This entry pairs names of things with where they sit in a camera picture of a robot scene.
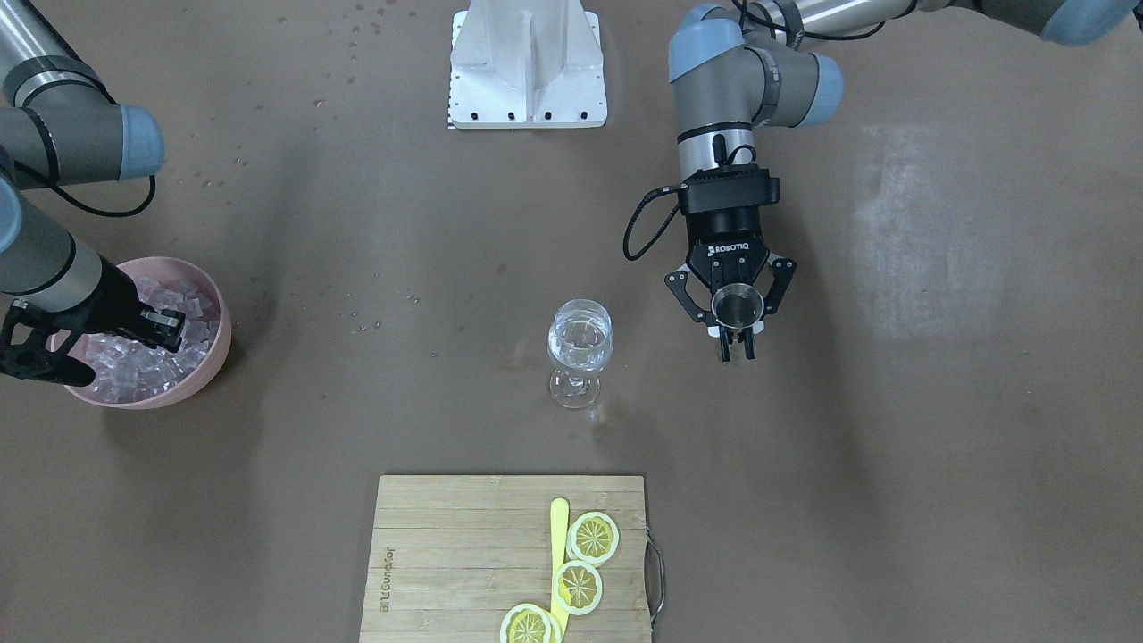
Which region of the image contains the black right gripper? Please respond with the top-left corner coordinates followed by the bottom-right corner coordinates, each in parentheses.
top-left (80, 259), bottom-right (187, 353)

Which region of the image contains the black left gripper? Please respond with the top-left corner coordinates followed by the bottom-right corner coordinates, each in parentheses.
top-left (663, 207), bottom-right (797, 363)

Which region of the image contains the steel jigger cup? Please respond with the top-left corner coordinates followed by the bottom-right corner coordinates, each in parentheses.
top-left (711, 282), bottom-right (766, 330)

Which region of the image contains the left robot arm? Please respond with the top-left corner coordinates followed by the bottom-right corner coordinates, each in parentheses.
top-left (652, 1), bottom-right (1140, 372)

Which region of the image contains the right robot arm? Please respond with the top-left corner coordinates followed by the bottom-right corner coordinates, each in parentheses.
top-left (3, 1), bottom-right (185, 353)

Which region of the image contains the clear ice cubes pile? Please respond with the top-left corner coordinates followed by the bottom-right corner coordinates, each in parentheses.
top-left (80, 276), bottom-right (221, 404)

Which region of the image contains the clear wine glass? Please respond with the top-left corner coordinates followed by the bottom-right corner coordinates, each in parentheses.
top-left (546, 298), bottom-right (615, 408)

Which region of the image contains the pink bowl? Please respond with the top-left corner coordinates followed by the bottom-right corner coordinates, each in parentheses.
top-left (67, 257), bottom-right (231, 410)

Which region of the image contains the yellow plastic knife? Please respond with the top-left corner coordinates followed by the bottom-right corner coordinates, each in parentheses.
top-left (547, 497), bottom-right (569, 642)

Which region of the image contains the yellow lemon slice near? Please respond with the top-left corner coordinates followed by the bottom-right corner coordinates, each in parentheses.
top-left (566, 511), bottom-right (621, 566)

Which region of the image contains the yellow lemon slice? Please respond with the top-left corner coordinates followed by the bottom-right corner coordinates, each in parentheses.
top-left (566, 511), bottom-right (621, 566)
top-left (551, 558), bottom-right (604, 617)
top-left (498, 603), bottom-right (563, 643)

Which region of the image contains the yellow lemon slice middle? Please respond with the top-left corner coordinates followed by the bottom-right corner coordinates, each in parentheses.
top-left (551, 558), bottom-right (604, 617)

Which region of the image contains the wooden cutting board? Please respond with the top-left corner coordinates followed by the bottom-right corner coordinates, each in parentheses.
top-left (358, 473), bottom-right (665, 642)

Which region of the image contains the yellow lemon slice far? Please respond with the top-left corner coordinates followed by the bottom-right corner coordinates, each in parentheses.
top-left (498, 603), bottom-right (563, 643)

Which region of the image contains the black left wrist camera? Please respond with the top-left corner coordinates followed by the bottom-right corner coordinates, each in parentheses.
top-left (679, 164), bottom-right (780, 216)

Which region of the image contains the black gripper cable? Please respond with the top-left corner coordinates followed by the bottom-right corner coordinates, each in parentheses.
top-left (622, 183), bottom-right (688, 262)

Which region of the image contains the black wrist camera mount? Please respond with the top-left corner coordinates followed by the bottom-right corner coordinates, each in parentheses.
top-left (1, 298), bottom-right (96, 388)

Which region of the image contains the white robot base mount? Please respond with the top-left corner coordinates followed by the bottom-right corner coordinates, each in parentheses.
top-left (446, 1), bottom-right (608, 130)

